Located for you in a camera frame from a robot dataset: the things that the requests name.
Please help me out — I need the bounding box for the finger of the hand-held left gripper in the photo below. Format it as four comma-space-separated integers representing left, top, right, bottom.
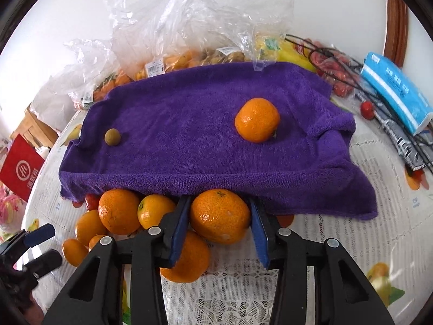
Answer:
7, 223, 56, 249
24, 249, 63, 280

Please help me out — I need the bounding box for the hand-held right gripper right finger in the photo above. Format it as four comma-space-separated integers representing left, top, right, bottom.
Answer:
248, 198, 396, 325

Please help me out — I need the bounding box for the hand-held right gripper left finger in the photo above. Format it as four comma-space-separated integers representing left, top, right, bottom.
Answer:
41, 194, 193, 325

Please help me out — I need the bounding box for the yellowish orange mandarin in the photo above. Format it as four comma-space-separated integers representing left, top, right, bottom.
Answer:
137, 194, 177, 231

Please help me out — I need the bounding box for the small red fruit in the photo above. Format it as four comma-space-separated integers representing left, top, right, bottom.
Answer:
84, 194, 101, 211

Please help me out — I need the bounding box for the pink patterned item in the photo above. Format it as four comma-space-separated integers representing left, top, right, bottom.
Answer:
0, 183, 28, 234

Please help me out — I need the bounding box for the medium orange mandarin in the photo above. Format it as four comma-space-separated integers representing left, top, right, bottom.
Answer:
75, 210, 109, 247

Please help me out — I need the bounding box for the red box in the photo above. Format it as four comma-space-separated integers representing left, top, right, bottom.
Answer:
0, 134, 46, 202

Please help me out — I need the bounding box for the purple towel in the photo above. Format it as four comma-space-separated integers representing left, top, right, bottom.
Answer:
58, 61, 378, 220

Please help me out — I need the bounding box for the wooden chair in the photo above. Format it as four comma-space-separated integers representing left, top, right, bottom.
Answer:
14, 106, 60, 150

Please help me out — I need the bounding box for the clear bag of mandarins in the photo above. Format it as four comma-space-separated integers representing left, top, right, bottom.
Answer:
30, 38, 132, 131

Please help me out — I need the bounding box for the red cherry tomato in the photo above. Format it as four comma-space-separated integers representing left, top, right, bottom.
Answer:
360, 101, 377, 120

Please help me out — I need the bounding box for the grey patterned pouch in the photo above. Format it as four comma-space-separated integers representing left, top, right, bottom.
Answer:
379, 112, 428, 171

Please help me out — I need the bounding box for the clear bag of kumquats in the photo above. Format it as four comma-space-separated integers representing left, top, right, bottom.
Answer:
111, 0, 220, 82

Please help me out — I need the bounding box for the clear bag of red tomatoes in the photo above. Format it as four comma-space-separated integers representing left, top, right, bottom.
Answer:
304, 39, 364, 99

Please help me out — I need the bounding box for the yellow snack bag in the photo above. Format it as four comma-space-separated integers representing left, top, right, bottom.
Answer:
277, 35, 319, 73

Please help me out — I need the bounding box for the yellow packet with green label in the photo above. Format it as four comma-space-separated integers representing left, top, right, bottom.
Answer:
252, 32, 288, 63

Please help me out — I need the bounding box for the blue tissue pack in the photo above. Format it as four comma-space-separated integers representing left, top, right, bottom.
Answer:
359, 52, 433, 136

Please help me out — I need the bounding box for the black cable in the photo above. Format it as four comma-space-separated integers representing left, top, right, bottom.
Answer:
286, 34, 433, 173

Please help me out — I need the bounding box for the brown wooden door frame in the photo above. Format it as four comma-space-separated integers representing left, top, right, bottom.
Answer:
384, 0, 410, 68

